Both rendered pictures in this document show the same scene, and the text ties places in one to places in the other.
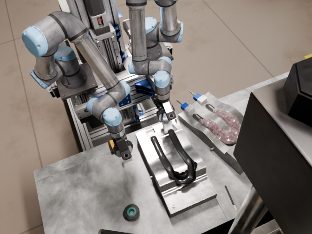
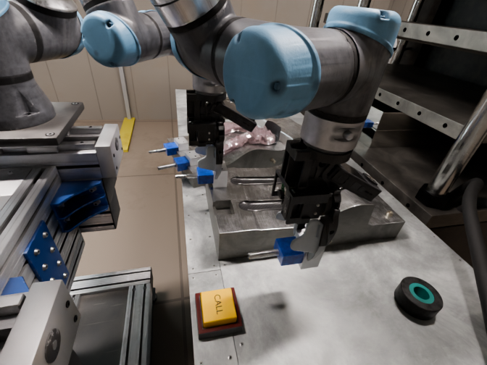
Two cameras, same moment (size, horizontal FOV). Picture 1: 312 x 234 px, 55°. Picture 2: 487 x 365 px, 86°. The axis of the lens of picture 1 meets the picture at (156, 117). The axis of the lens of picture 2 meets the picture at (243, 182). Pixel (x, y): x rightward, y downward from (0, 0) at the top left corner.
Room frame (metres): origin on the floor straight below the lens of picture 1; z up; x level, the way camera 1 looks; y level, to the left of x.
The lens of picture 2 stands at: (0.89, 0.52, 1.30)
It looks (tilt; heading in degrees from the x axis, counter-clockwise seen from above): 35 degrees down; 270
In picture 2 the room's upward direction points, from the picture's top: 6 degrees clockwise
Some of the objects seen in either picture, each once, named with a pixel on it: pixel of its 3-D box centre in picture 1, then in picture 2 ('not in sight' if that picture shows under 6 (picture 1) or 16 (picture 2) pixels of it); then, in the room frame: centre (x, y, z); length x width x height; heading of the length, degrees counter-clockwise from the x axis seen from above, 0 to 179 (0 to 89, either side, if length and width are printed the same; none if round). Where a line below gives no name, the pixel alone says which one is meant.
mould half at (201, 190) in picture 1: (173, 161); (300, 195); (0.72, -0.06, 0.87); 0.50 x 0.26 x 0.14; 16
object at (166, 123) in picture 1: (163, 116); (201, 175); (1.00, -0.04, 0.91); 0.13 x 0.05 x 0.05; 16
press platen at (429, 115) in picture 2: not in sight; (426, 89); (0.00, -0.90, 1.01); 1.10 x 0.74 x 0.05; 106
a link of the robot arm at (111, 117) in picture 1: (113, 120); (348, 65); (0.78, 0.19, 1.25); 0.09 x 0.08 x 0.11; 42
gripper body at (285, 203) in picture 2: (119, 137); (311, 179); (0.79, 0.19, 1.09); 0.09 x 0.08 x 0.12; 16
